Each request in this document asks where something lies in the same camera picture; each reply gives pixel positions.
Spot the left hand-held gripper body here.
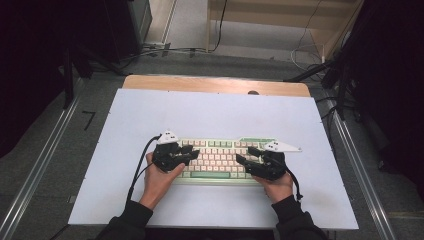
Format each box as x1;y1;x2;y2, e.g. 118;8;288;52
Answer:
152;129;188;174

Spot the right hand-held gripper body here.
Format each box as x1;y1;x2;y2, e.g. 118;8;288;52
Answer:
247;140;303;182

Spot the green and pink keyboard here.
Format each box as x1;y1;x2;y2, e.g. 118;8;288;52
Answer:
172;136;282;187

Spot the person's right hand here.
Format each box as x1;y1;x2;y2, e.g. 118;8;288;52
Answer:
252;170;295;205

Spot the person's left hand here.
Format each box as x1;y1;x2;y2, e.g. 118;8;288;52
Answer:
143;151;187;211

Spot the white board sheet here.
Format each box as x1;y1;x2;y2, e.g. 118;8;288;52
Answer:
67;88;360;231

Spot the black tripod leg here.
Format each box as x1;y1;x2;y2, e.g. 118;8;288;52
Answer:
283;59;335;83

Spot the black upright stand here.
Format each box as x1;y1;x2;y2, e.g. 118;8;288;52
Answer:
62;46;76;110

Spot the black cabinet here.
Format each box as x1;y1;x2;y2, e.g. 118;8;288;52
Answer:
101;0;153;65

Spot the light wooden shelf unit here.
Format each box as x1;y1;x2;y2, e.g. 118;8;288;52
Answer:
205;0;365;62

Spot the dark curtain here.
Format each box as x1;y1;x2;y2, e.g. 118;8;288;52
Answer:
0;0;73;159
346;0;424;201

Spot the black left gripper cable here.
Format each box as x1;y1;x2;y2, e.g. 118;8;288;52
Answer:
125;134;163;204

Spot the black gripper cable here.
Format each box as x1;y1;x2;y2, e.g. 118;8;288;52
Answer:
125;134;163;204
285;167;304;202

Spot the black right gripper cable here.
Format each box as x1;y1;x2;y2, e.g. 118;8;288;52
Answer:
285;167;304;202

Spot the metal floor rail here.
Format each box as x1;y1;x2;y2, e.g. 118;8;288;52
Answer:
0;95;82;240
326;99;398;240

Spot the floor cable bundle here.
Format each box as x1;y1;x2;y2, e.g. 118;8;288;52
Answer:
121;41;208;66

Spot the white coiled cable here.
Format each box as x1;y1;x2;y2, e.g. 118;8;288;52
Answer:
290;42;326;73

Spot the black hanging cable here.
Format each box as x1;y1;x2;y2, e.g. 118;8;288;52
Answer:
209;0;229;53

